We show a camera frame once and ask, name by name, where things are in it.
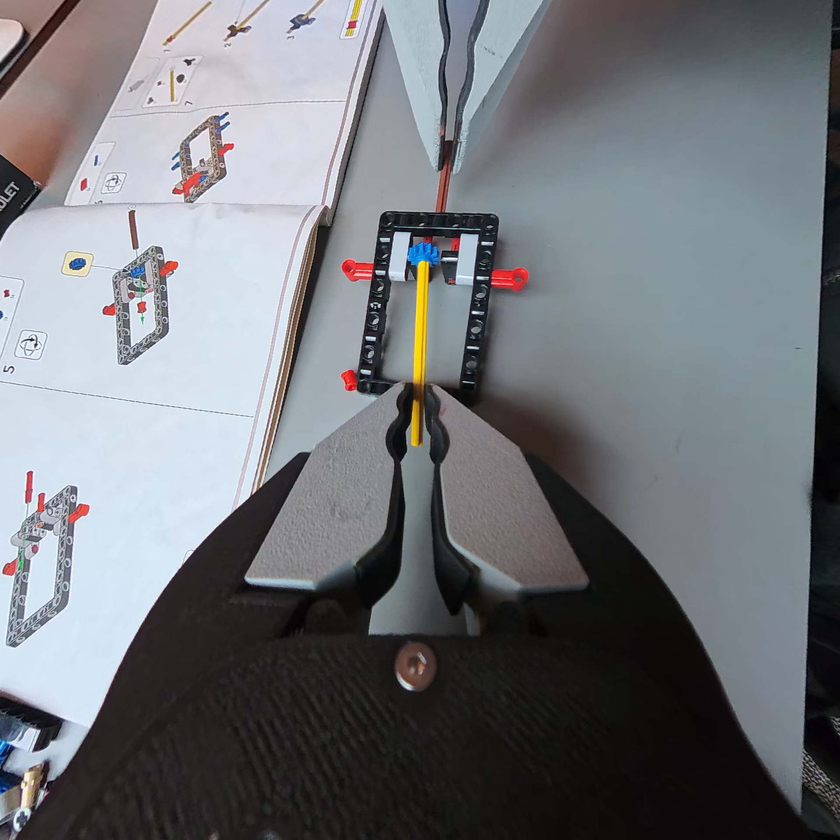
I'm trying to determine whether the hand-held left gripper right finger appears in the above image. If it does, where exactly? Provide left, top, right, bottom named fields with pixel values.
left=425, top=384, right=592, bottom=616

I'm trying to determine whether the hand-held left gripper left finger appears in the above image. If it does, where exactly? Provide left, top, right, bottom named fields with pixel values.
left=244, top=381, right=414, bottom=608

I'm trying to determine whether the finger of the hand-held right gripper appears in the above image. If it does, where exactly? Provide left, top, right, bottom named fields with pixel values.
left=453, top=0, right=551, bottom=176
left=382, top=0, right=450, bottom=174

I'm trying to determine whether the yellow lego axle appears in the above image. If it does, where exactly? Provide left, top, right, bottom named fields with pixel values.
left=409, top=261, right=434, bottom=448

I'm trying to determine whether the black lego frame assembly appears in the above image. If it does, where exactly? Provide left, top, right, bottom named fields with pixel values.
left=341, top=210, right=528, bottom=396

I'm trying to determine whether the lego instruction booklet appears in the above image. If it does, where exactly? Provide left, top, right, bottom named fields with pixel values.
left=0, top=0, right=386, bottom=731

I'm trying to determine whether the person's dark clothing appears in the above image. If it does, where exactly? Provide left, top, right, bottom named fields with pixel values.
left=802, top=0, right=840, bottom=840

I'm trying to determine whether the black and white striped object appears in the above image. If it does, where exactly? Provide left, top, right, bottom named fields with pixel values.
left=0, top=697, right=65, bottom=753

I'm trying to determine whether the gold metal connector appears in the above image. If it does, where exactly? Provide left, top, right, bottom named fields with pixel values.
left=18, top=763, right=51, bottom=812

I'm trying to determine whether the grey woven fabric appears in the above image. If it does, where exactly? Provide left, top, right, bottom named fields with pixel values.
left=803, top=751, right=840, bottom=811

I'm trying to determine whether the black printed box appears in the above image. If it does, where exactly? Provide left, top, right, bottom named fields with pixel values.
left=0, top=154, right=46, bottom=232

